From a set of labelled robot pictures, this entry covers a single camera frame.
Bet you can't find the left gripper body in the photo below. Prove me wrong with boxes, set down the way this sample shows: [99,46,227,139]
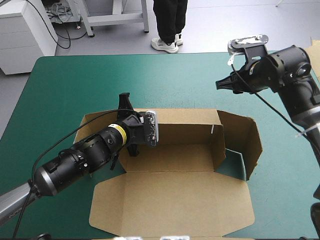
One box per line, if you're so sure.
[123,114,147,148]

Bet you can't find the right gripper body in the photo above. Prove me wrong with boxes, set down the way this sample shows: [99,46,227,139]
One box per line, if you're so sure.
[234,58,276,95]

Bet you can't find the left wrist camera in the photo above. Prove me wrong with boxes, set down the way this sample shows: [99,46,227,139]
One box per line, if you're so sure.
[141,110,159,148]

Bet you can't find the white table frame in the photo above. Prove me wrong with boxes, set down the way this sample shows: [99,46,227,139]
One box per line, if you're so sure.
[74,0,151,39]

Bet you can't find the black floor cable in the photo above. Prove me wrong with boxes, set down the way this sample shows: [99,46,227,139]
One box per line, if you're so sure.
[25,0,87,50]

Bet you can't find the white drawer cabinet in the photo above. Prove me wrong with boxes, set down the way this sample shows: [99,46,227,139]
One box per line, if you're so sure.
[0,0,59,76]

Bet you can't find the person's legs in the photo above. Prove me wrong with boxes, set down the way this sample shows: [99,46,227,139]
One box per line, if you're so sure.
[150,0,189,55]

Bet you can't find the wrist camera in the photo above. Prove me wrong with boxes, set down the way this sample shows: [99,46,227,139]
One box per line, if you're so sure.
[227,33,270,57]
[141,110,159,148]

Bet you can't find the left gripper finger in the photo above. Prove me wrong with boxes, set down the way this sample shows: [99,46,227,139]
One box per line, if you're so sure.
[125,143,140,158]
[117,92,133,119]

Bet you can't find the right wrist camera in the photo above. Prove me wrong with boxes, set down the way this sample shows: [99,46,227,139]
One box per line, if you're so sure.
[227,33,270,57]

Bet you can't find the brown cardboard box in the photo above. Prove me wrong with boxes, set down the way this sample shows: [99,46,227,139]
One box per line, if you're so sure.
[74,107,264,239]

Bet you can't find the brown cardboard sheet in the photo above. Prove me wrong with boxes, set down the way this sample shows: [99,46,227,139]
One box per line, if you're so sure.
[305,39,320,81]

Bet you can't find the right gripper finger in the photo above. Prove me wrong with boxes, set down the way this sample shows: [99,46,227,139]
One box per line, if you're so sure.
[216,83,241,95]
[215,74,237,86]

